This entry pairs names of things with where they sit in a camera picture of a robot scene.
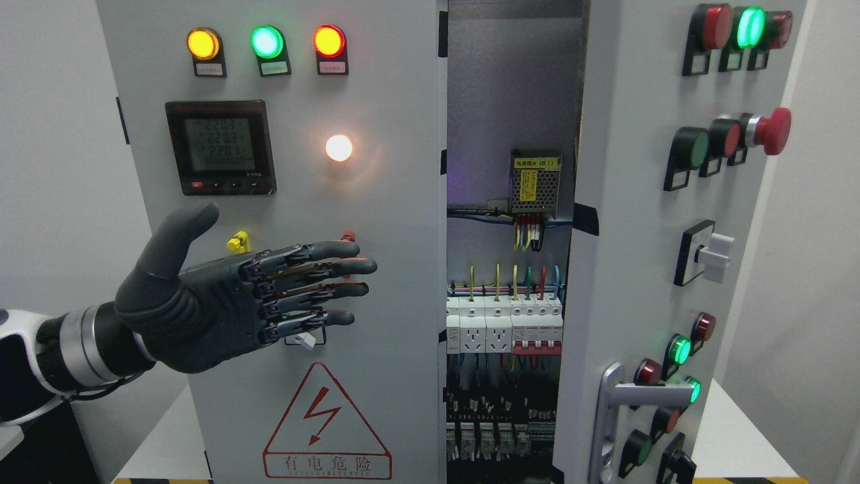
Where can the green indicator lamp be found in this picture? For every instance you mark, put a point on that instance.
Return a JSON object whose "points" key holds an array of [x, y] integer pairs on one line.
{"points": [[267, 42]]}

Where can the silver door handle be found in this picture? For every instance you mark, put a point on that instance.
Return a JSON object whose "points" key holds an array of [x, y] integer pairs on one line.
{"points": [[609, 461]]}

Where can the white rotary switch right door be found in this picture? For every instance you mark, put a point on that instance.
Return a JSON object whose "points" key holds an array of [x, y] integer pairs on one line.
{"points": [[703, 252]]}

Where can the red indicator lamp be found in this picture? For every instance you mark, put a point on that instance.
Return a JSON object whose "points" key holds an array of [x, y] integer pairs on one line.
{"points": [[329, 41]]}

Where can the yellow terminal post block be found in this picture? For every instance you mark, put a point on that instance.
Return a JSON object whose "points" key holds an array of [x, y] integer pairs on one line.
{"points": [[238, 243]]}

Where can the white socket breaker row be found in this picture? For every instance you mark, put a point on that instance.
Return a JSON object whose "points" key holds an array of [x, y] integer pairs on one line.
{"points": [[525, 326]]}

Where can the yellow indicator lamp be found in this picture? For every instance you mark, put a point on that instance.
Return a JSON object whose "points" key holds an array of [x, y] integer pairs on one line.
{"points": [[204, 44]]}

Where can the white rotary selector switch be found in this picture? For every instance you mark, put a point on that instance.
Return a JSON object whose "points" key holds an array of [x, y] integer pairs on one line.
{"points": [[308, 340]]}

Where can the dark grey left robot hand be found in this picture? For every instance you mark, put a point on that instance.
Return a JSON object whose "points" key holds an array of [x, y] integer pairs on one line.
{"points": [[193, 319]]}

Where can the grey cabinet door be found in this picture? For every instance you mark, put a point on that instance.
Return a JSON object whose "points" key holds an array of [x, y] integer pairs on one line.
{"points": [[659, 151], [386, 93]]}

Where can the red electric hazard warning sticker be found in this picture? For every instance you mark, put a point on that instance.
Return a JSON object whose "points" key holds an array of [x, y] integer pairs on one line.
{"points": [[323, 436]]}

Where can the black box with antenna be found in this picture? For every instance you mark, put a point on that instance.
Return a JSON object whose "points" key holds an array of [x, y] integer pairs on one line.
{"points": [[53, 451]]}

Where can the red emergency stop button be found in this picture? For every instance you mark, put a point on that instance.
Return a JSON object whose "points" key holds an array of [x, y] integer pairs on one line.
{"points": [[770, 132]]}

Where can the black digital power meter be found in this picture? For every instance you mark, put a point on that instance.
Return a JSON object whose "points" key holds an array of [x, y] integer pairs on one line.
{"points": [[222, 148]]}

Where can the metal mesh power supply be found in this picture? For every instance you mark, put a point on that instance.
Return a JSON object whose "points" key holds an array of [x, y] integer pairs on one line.
{"points": [[535, 179]]}

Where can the lower relay terminal row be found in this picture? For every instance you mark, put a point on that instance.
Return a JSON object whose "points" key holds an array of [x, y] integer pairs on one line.
{"points": [[493, 435]]}

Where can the grey cabinet body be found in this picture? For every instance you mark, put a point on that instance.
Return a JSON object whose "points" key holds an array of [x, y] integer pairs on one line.
{"points": [[513, 82]]}

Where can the white glowing indicator lamp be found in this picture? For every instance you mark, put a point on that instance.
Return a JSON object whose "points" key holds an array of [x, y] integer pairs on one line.
{"points": [[339, 148]]}

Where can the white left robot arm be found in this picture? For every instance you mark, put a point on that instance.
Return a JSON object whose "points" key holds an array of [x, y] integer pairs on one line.
{"points": [[46, 360]]}

